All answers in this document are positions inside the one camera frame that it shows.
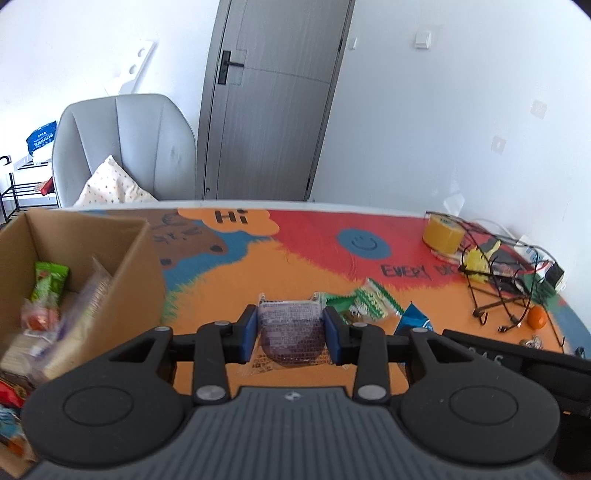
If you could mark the foil wrapped candy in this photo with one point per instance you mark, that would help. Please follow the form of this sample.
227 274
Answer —
532 342

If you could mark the red item on rack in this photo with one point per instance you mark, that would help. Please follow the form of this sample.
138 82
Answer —
46 187

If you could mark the cardboard box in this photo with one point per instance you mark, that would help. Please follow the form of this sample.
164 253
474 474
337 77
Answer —
138 277

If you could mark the grey door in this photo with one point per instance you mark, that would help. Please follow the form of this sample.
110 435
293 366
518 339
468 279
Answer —
277 115

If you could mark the white wall socket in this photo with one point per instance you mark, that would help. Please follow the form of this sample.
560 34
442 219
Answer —
498 143
538 108

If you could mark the clear wrapped wafer packet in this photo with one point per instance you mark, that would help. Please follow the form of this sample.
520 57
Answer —
85 314

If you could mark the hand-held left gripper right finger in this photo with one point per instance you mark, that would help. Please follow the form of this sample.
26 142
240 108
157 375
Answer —
330 334

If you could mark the blue white snack packet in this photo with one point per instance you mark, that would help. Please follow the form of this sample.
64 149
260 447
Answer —
9 424

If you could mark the white board with holes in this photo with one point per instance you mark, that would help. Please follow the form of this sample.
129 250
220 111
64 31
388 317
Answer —
131 67

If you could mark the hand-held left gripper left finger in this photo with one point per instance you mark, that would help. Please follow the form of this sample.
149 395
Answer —
250 334

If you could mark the black shoe rack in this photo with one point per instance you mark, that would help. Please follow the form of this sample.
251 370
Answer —
14 189

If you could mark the blue plastic bag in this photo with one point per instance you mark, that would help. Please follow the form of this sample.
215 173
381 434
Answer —
41 137

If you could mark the purple snack packet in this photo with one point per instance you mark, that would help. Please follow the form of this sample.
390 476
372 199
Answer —
291 332

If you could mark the grey upholstered chair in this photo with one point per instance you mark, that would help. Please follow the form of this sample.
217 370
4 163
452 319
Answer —
147 138

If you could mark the red snack packet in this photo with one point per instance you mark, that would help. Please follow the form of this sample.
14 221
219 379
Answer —
10 394

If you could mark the green striped snack packet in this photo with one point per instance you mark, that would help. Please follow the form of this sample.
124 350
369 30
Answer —
369 300

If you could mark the colourful printed table mat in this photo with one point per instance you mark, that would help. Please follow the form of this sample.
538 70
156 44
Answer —
300 263

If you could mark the floral white pillow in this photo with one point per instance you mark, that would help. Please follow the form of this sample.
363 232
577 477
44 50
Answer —
115 184

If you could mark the orange clear snack packet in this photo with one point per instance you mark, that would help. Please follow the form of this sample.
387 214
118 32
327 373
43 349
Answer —
40 316

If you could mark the yellow tape roll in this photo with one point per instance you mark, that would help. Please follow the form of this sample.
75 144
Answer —
443 235

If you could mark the orange fruit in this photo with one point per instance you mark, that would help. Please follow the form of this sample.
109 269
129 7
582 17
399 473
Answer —
536 317

